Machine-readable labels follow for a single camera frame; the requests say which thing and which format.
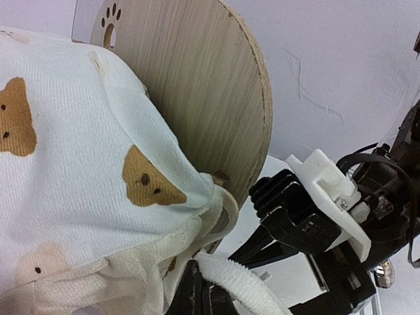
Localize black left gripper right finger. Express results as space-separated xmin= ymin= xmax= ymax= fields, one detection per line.
xmin=206 ymin=284 xmax=238 ymax=315

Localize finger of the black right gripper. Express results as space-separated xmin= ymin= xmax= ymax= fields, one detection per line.
xmin=229 ymin=226 xmax=299 ymax=268

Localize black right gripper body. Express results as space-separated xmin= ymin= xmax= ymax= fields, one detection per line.
xmin=260 ymin=209 xmax=376 ymax=314

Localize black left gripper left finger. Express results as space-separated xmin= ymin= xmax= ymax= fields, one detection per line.
xmin=165 ymin=260 xmax=203 ymax=315

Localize bear print cushion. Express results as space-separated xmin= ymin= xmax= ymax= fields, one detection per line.
xmin=1 ymin=27 xmax=289 ymax=314

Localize wooden pet bed frame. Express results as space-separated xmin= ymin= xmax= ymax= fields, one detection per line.
xmin=91 ymin=0 xmax=274 ymax=253

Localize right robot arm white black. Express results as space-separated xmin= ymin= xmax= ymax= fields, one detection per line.
xmin=231 ymin=105 xmax=419 ymax=314

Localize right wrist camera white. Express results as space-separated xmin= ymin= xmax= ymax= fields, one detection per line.
xmin=249 ymin=149 xmax=371 ymax=263

